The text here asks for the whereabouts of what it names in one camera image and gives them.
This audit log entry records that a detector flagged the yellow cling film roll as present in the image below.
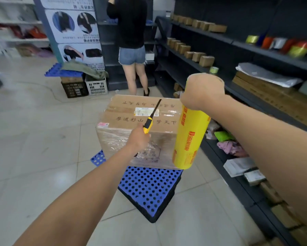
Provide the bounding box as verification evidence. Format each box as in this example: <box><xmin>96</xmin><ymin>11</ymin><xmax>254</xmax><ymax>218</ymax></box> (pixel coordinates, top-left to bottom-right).
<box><xmin>172</xmin><ymin>79</ymin><xmax>211</xmax><ymax>170</ymax></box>

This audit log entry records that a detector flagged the green packet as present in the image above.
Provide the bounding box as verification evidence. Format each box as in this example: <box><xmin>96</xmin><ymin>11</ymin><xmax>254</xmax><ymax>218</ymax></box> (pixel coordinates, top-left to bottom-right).
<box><xmin>214</xmin><ymin>131</ymin><xmax>236</xmax><ymax>142</ymax></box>

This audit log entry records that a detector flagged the white shelf unit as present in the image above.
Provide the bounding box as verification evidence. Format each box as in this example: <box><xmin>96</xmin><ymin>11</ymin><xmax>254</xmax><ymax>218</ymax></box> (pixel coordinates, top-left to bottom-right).
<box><xmin>0</xmin><ymin>0</ymin><xmax>50</xmax><ymax>59</ymax></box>

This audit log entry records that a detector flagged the white blue picture poster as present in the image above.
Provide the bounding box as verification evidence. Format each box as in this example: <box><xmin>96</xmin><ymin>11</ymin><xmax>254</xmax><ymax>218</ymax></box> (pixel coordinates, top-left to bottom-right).
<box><xmin>32</xmin><ymin>0</ymin><xmax>106</xmax><ymax>71</ymax></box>

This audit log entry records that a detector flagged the person's right forearm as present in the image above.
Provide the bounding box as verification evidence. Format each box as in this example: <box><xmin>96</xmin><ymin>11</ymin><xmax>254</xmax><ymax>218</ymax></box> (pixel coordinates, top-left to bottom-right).
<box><xmin>202</xmin><ymin>95</ymin><xmax>307</xmax><ymax>229</ymax></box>

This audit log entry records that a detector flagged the dark metal shelf unit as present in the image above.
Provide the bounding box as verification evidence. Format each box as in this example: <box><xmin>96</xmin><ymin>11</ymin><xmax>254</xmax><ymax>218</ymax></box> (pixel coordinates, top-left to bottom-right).
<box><xmin>154</xmin><ymin>0</ymin><xmax>307</xmax><ymax>246</ymax></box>

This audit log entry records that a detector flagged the row of small cardboard boxes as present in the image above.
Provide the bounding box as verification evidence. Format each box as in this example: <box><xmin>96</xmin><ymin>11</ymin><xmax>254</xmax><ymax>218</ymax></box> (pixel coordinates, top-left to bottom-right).
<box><xmin>166</xmin><ymin>37</ymin><xmax>215</xmax><ymax>67</ymax></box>
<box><xmin>170</xmin><ymin>14</ymin><xmax>228</xmax><ymax>33</ymax></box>

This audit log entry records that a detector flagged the flat brown cardboard box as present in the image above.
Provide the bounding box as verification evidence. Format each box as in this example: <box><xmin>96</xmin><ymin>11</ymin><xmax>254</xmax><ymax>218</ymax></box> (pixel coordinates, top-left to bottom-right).
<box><xmin>60</xmin><ymin>76</ymin><xmax>84</xmax><ymax>84</ymax></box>

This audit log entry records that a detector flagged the small white box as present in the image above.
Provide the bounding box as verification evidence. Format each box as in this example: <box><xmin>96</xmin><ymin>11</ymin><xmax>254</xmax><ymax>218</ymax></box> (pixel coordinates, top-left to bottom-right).
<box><xmin>244</xmin><ymin>169</ymin><xmax>266</xmax><ymax>187</ymax></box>

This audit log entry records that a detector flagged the orange tape roll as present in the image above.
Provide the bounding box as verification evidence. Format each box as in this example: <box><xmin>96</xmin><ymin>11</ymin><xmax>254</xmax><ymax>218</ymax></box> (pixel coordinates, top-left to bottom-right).
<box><xmin>261</xmin><ymin>36</ymin><xmax>274</xmax><ymax>50</ymax></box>

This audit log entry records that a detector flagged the pink cloth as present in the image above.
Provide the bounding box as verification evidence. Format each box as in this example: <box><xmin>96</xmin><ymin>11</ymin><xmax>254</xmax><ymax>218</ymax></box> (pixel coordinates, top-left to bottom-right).
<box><xmin>217</xmin><ymin>140</ymin><xmax>249</xmax><ymax>158</ymax></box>

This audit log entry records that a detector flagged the blue perforated plastic pallet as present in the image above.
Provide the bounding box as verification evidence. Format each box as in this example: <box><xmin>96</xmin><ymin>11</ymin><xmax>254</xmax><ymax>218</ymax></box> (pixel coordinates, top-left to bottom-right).
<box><xmin>90</xmin><ymin>150</ymin><xmax>184</xmax><ymax>223</ymax></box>

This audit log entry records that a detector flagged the white plastic crate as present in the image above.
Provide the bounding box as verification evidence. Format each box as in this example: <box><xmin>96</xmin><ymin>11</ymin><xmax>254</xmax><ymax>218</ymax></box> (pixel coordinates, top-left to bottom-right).
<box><xmin>85</xmin><ymin>74</ymin><xmax>109</xmax><ymax>96</ymax></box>

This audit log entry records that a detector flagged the black plastic crate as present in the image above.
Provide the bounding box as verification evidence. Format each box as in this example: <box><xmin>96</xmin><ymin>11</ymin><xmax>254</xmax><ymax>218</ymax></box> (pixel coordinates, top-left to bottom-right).
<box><xmin>61</xmin><ymin>81</ymin><xmax>89</xmax><ymax>99</ymax></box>

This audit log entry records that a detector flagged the person's left hand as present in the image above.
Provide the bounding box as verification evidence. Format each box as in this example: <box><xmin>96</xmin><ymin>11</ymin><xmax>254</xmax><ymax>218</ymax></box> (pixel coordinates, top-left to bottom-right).
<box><xmin>126</xmin><ymin>123</ymin><xmax>151</xmax><ymax>153</ymax></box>

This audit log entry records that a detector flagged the row of brown packets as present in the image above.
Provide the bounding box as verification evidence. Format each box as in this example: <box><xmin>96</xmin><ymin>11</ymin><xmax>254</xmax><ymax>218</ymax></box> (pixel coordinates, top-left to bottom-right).
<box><xmin>259</xmin><ymin>180</ymin><xmax>307</xmax><ymax>246</ymax></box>

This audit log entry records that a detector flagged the stack of flat cardboard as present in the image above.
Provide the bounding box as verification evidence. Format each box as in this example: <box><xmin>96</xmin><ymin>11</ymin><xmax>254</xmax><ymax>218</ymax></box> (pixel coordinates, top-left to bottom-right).
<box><xmin>232</xmin><ymin>71</ymin><xmax>307</xmax><ymax>132</ymax></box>

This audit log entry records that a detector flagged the white tape roll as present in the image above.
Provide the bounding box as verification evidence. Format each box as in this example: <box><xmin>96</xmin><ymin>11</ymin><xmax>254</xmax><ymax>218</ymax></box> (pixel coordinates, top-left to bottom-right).
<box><xmin>270</xmin><ymin>37</ymin><xmax>288</xmax><ymax>50</ymax></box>

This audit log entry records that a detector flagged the person's left forearm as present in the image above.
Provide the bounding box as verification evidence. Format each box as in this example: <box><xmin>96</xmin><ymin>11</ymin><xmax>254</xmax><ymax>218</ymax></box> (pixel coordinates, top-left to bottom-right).
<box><xmin>13</xmin><ymin>145</ymin><xmax>137</xmax><ymax>246</ymax></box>

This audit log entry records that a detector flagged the yellow black utility knife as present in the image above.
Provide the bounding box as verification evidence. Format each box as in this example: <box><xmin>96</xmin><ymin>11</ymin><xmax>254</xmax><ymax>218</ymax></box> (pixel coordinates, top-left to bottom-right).
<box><xmin>143</xmin><ymin>99</ymin><xmax>162</xmax><ymax>134</ymax></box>

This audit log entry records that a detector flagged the film-wrapped cardboard box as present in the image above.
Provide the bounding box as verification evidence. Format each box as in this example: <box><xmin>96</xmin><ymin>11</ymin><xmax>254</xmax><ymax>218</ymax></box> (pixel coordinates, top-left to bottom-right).
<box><xmin>96</xmin><ymin>94</ymin><xmax>185</xmax><ymax>170</ymax></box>

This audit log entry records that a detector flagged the yellow red tape roll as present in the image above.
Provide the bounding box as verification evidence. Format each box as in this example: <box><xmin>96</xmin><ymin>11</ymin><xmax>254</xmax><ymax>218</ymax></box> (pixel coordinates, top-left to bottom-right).
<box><xmin>288</xmin><ymin>40</ymin><xmax>307</xmax><ymax>58</ymax></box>

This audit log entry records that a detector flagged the person's right hand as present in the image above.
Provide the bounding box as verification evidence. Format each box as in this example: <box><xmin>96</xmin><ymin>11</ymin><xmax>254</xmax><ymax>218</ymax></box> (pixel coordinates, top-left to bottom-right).
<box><xmin>180</xmin><ymin>73</ymin><xmax>225</xmax><ymax>111</ymax></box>

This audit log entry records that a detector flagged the white plastic sheet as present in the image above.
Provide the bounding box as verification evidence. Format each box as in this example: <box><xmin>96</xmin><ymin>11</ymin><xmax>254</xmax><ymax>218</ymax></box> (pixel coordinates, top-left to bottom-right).
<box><xmin>235</xmin><ymin>62</ymin><xmax>303</xmax><ymax>88</ymax></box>

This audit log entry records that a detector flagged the grey-green cloth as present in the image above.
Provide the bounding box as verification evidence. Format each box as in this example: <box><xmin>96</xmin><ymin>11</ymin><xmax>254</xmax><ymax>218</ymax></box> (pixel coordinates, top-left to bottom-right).
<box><xmin>61</xmin><ymin>60</ymin><xmax>109</xmax><ymax>80</ymax></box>

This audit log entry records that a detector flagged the white paper packet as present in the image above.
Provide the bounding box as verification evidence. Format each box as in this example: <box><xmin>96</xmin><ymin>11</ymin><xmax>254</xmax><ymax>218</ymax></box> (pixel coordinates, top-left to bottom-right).
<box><xmin>223</xmin><ymin>157</ymin><xmax>257</xmax><ymax>178</ymax></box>

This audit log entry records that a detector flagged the small brown box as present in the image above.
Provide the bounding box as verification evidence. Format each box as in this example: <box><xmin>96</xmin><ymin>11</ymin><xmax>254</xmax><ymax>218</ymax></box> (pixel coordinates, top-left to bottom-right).
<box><xmin>173</xmin><ymin>82</ymin><xmax>185</xmax><ymax>98</ymax></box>

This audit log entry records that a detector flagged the dark narrow shelf unit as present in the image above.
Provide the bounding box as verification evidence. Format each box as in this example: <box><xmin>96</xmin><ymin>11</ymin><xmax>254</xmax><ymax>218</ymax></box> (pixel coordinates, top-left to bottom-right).
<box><xmin>93</xmin><ymin>0</ymin><xmax>158</xmax><ymax>91</ymax></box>

